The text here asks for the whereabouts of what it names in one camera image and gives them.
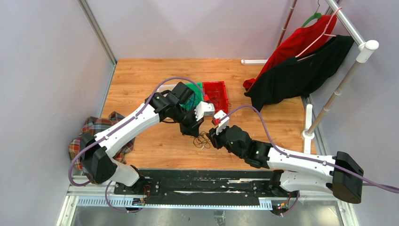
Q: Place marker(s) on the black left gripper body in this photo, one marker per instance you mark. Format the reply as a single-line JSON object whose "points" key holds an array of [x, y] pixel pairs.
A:
{"points": [[187, 119]]}

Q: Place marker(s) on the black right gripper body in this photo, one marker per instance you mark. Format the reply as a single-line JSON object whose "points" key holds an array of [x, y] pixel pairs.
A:
{"points": [[219, 141]]}

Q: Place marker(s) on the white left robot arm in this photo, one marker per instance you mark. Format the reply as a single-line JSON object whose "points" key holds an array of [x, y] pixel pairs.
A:
{"points": [[97, 151]]}

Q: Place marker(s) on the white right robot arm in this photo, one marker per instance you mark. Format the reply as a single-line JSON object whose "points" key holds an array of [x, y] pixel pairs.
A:
{"points": [[338, 174]]}

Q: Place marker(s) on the green plastic bin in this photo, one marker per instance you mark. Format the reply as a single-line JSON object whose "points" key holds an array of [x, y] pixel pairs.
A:
{"points": [[196, 97]]}

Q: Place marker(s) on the red plastic bin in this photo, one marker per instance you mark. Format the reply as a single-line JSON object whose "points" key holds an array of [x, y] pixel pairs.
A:
{"points": [[217, 94]]}

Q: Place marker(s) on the white translucent plastic bin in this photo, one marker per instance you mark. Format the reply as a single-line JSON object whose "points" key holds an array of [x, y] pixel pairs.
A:
{"points": [[166, 87]]}

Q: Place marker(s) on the black shirt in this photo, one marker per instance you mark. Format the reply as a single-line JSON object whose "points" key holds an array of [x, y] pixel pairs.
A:
{"points": [[299, 76]]}

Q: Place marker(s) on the red shirt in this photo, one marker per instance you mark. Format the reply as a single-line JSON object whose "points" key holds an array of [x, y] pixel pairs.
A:
{"points": [[303, 41]]}

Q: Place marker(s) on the pink hanger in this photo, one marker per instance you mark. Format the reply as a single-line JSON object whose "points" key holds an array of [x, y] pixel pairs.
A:
{"points": [[322, 34]]}

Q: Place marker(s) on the green hanger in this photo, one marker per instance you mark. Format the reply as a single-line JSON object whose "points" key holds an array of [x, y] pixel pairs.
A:
{"points": [[317, 15]]}

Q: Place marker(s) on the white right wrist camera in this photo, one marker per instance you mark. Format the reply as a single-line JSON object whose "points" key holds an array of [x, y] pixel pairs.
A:
{"points": [[221, 120]]}

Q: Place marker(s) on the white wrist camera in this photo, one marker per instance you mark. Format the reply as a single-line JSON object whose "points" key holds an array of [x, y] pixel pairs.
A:
{"points": [[204, 109], [221, 120]]}

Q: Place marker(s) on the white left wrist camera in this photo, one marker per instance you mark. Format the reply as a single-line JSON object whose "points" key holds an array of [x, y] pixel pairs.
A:
{"points": [[204, 109]]}

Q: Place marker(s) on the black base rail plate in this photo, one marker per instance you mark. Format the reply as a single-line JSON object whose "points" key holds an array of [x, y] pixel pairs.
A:
{"points": [[205, 187]]}

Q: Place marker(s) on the grey corner wall post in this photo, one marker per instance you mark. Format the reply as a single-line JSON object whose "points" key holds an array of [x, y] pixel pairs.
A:
{"points": [[97, 30]]}

